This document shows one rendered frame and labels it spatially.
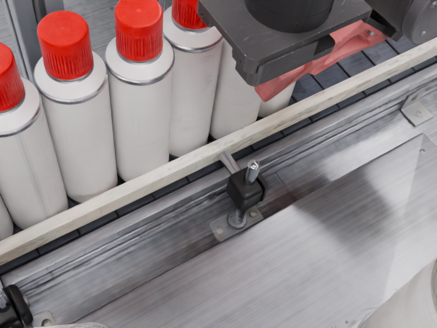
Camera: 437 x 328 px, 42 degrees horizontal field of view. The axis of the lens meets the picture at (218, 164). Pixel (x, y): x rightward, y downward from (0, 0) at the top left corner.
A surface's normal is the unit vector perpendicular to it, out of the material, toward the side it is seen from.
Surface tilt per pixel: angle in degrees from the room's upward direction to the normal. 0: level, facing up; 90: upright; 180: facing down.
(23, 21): 90
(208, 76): 90
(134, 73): 42
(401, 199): 0
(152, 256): 0
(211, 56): 90
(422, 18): 90
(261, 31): 0
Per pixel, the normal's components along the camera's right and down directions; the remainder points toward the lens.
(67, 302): 0.11, -0.52
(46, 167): 0.89, 0.44
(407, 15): -0.79, 0.54
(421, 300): -0.99, -0.14
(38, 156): 0.74, 0.61
